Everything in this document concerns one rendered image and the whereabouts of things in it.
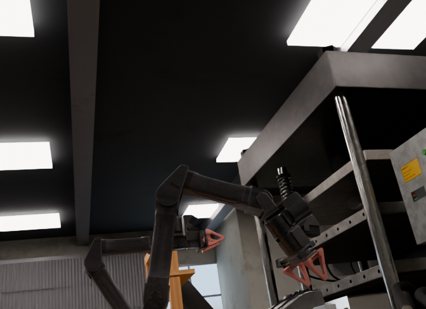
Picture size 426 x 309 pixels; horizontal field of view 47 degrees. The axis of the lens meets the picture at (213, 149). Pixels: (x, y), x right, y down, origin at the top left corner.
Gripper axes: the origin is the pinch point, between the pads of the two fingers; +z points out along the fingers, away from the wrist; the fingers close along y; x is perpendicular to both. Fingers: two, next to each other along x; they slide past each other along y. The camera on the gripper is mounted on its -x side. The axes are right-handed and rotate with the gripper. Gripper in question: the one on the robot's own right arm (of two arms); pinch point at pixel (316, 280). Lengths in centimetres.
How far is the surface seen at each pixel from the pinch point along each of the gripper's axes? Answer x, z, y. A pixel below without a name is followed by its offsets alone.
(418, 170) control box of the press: -84, 0, 19
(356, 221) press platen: -80, 7, 59
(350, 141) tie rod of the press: -87, -24, 40
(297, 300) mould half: -13.6, 8.7, 33.9
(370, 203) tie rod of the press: -74, 1, 39
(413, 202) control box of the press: -80, 10, 26
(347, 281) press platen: -71, 28, 78
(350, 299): -68, 36, 80
